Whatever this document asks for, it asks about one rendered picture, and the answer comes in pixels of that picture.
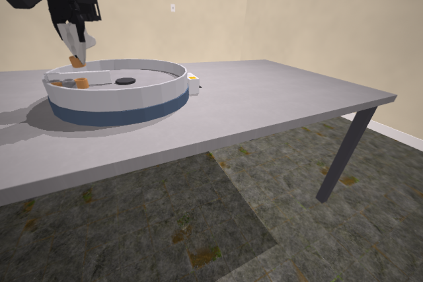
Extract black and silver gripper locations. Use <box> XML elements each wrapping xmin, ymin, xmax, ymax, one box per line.
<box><xmin>47</xmin><ymin>0</ymin><xmax>102</xmax><ymax>65</ymax></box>

